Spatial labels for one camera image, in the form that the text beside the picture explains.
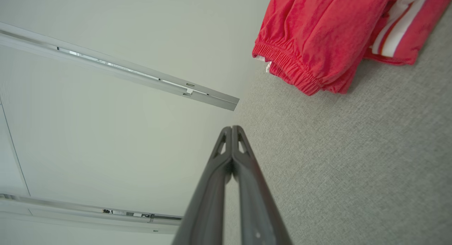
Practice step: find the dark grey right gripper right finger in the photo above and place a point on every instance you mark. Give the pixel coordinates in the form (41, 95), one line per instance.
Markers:
(257, 209)

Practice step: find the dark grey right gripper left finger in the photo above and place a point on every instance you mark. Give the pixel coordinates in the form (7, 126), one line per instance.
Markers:
(208, 202)

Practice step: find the red white basketball shorts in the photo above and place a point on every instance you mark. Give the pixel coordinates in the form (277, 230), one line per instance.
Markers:
(317, 22)

